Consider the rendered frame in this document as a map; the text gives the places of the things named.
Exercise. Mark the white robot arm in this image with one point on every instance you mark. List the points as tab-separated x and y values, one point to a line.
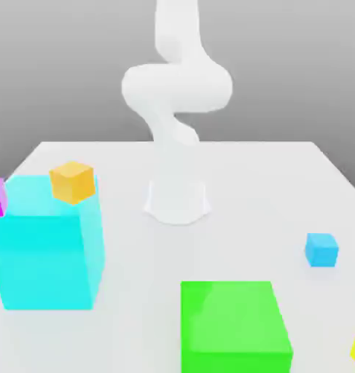
177	87

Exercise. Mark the small orange cube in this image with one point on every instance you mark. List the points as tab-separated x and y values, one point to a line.
72	183

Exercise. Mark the small blue cube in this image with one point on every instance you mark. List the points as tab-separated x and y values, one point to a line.
321	250

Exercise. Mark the large green box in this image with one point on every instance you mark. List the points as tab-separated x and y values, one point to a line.
232	323

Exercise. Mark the large cyan box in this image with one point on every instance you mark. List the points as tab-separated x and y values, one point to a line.
40	256

